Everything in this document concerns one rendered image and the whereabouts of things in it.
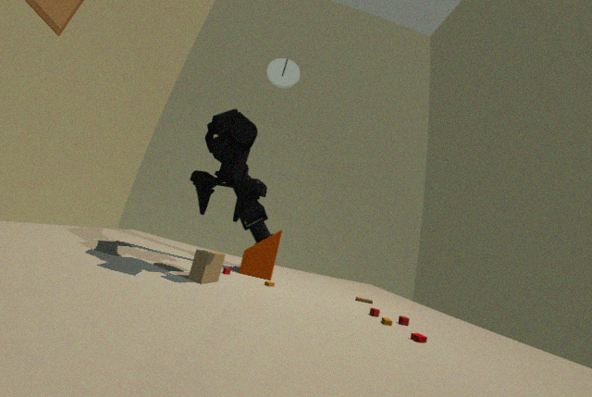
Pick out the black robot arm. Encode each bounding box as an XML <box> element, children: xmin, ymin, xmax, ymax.
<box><xmin>205</xmin><ymin>108</ymin><xmax>273</xmax><ymax>244</ymax></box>

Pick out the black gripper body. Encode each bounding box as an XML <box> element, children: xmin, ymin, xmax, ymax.
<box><xmin>190</xmin><ymin>152</ymin><xmax>267</xmax><ymax>197</ymax></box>

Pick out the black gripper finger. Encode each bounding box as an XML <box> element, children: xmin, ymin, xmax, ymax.
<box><xmin>233</xmin><ymin>190</ymin><xmax>260</xmax><ymax>222</ymax></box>
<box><xmin>193</xmin><ymin>182</ymin><xmax>214</xmax><ymax>215</ymax></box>

